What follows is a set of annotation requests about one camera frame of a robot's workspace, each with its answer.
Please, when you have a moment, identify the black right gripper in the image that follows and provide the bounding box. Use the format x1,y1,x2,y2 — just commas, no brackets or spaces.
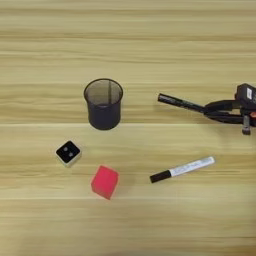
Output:
203,99,256,136

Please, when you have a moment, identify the black marker pen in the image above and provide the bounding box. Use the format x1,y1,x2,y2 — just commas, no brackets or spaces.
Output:
157,93,206,113

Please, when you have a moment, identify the white marker black cap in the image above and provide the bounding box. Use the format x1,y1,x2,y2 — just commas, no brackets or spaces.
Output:
149,156,216,184

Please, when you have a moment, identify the black mesh pen cup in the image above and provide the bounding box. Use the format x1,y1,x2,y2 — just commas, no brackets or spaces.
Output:
83,78,124,131

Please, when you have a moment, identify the small black box white label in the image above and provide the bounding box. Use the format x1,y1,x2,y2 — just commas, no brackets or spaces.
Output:
235,83,256,109

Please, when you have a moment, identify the red foam cube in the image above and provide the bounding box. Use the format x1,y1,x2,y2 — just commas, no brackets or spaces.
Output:
91,165,120,201

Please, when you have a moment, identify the small black white cube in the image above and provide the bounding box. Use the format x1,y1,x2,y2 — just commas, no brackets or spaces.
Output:
55,139,83,168

